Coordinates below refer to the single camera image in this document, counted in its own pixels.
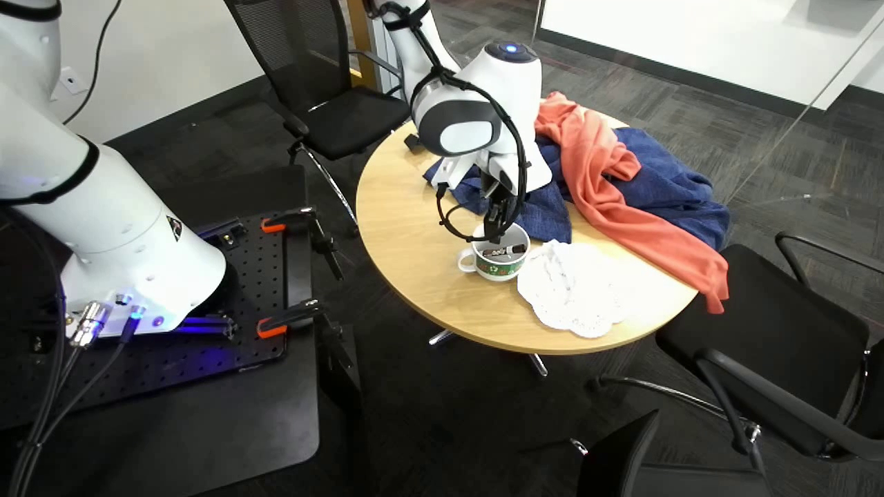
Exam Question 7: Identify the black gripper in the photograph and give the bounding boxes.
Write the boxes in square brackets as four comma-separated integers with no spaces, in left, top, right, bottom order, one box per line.
[476,152,532,246]

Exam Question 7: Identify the white mug with green band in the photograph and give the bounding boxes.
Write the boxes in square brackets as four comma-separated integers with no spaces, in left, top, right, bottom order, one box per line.
[457,220,533,285]

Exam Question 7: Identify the navy blue towel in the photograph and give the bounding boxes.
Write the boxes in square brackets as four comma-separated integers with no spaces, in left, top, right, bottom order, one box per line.
[424,134,576,246]

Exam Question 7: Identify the white lace doily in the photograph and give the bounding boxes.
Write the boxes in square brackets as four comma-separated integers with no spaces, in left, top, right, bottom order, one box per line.
[515,241,648,341]

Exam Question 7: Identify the orange towel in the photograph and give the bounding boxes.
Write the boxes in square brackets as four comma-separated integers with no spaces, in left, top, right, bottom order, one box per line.
[533,89,732,318]

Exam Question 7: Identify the chrome table base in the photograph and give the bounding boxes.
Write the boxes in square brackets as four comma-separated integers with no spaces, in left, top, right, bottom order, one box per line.
[424,325,554,380]

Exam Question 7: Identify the medium blue towel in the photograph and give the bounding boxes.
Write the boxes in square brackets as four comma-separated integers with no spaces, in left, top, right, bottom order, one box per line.
[610,123,732,253]

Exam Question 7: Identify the black mesh office chair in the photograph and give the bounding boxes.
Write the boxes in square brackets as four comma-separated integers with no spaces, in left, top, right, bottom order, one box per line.
[590,230,884,464]
[225,0,416,230]

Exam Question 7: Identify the black and orange clamp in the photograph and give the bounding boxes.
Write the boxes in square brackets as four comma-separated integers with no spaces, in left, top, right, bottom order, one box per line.
[258,206,324,236]
[255,294,324,341]

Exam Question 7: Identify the black robot cart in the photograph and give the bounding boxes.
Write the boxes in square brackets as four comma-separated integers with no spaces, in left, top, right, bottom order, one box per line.
[0,163,326,497]

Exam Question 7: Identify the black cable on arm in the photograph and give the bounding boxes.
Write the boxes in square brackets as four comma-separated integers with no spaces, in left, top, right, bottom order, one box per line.
[371,0,536,243]

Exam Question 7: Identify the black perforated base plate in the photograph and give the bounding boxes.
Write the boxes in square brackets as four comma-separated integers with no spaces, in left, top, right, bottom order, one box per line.
[0,212,320,437]

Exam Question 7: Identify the dark base cable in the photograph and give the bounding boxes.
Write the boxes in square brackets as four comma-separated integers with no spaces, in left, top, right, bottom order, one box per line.
[16,314,145,497]
[4,314,95,497]

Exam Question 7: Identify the black wall cable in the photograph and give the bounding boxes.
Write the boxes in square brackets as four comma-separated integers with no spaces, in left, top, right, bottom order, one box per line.
[63,0,127,126]

